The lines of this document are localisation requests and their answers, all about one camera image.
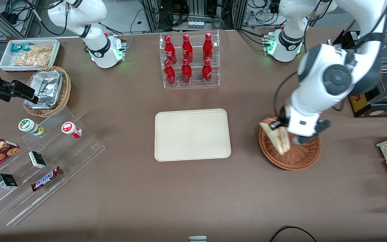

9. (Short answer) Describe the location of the triangle sandwich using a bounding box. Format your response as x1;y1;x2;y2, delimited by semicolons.
259;118;291;155

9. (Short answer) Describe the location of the brown round wicker basket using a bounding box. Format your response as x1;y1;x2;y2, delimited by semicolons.
258;113;322;171

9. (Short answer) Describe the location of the silver foil tray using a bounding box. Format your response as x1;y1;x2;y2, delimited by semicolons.
24;70;63;110

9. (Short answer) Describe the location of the light woven wicker basket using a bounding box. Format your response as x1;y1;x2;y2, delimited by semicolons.
23;66;72;118

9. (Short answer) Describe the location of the beige plastic tray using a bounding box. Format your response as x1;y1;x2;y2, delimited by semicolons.
154;108;232;162

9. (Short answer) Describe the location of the white plastic bin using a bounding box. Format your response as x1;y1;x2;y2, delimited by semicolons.
0;39;61;73

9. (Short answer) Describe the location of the clear bag of chips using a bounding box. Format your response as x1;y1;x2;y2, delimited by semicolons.
14;45;53;67

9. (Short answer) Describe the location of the green lid white jar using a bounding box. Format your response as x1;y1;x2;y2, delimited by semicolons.
18;118;45;136

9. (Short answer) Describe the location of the teal snack packet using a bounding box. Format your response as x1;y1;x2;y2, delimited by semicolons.
11;42;33;53

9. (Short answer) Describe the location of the red lid white jar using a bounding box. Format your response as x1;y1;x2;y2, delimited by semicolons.
61;121;83;139

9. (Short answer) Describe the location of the small black carton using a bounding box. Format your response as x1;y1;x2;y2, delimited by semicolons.
28;151;47;169
0;173;18;190

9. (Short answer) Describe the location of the clear acrylic stepped stand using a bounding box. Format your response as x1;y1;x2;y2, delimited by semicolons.
0;107;106;226

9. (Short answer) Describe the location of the red cola bottle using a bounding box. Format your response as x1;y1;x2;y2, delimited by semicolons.
182;34;193;61
164;60;176;85
203;33;214;61
181;58;192;84
164;35;177;63
202;59;213;84

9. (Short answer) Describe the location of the Snickers chocolate bar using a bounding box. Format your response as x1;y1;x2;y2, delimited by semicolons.
31;166;63;192

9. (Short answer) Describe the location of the clear acrylic bottle rack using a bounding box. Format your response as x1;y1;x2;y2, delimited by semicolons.
159;30;220;89

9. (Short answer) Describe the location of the grey terminal block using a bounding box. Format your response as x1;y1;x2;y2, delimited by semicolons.
187;19;205;30

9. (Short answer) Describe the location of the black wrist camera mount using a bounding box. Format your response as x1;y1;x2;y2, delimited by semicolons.
315;119;332;134

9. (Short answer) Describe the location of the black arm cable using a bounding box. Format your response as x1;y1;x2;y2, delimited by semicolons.
273;71;300;116

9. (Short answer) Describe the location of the black floor cable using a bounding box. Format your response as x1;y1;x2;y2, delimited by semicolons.
269;226;318;242

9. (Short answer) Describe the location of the aluminium frame post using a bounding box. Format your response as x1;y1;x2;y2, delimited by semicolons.
141;0;160;33
231;0;248;31

